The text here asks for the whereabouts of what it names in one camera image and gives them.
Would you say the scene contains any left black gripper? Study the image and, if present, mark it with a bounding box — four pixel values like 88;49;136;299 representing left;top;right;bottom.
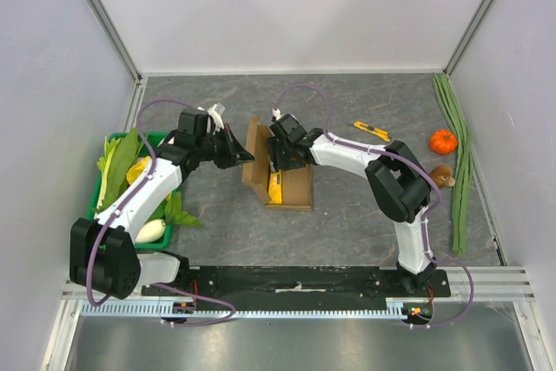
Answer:
196;123;255;170

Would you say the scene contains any brown cardboard box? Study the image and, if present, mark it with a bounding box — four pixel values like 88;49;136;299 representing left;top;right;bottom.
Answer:
242;116;313;211

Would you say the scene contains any yellow utility knife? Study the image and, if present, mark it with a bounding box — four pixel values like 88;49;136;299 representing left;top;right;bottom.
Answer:
354;121;392;142

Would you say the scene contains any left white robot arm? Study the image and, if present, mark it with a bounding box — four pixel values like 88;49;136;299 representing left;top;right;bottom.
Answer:
69;103;254;300

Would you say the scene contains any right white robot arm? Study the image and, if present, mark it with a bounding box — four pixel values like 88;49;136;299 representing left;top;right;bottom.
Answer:
268;109;434;296

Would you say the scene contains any yellow item inside box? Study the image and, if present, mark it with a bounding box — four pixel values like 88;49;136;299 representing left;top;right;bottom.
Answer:
268;171;283;205

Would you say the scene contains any green plastic basket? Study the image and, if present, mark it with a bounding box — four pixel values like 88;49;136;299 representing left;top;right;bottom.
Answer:
78;131;189;251

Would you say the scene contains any yellow toy napa cabbage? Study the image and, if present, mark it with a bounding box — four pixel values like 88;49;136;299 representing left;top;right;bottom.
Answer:
123;132;167;188

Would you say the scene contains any white toy radish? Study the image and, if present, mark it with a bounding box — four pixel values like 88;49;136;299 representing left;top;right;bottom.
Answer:
135;219;167;244

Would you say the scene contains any green leafy vegetable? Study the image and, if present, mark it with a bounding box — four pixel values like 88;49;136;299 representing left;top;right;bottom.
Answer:
95;128;143;214

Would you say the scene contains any orange toy pumpkin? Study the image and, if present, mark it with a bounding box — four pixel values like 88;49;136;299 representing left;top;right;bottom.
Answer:
428;129;459;155

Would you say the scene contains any brown toy mushroom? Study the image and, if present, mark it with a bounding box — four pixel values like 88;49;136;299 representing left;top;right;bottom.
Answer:
429;164;455;189

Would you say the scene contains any green long beans bundle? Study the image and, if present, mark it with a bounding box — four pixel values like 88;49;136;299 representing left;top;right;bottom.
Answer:
433;73;474;256

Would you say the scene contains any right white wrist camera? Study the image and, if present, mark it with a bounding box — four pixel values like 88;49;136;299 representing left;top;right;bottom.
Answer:
271;108;283;123

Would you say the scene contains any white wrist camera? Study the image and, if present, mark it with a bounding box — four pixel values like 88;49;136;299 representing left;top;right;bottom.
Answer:
271;108;283;123
197;103;225;133

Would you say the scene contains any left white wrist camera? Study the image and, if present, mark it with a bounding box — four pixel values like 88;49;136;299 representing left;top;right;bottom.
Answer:
197;103;225;133

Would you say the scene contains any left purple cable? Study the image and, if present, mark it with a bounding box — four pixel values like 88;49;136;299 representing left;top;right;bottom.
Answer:
86;98;237;328

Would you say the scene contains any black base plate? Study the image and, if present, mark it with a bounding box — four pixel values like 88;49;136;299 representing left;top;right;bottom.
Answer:
169;266;451;306

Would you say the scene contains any grey slotted cable duct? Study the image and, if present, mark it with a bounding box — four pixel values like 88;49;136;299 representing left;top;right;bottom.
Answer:
81;297;407;320

